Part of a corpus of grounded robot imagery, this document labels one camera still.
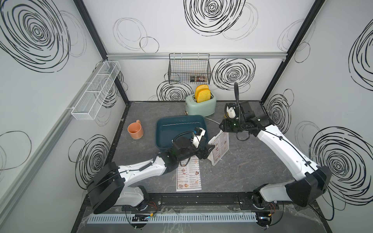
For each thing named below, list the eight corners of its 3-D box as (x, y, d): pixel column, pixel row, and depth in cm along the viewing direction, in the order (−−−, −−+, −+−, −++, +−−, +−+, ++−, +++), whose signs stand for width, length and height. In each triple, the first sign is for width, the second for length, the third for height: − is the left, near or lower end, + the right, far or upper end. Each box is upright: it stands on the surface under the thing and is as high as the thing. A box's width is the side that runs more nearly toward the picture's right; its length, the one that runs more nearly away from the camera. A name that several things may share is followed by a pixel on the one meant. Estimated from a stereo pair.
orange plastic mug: (130, 140, 100) (125, 132, 93) (134, 127, 107) (130, 119, 100) (143, 140, 100) (139, 132, 93) (146, 127, 107) (143, 119, 100)
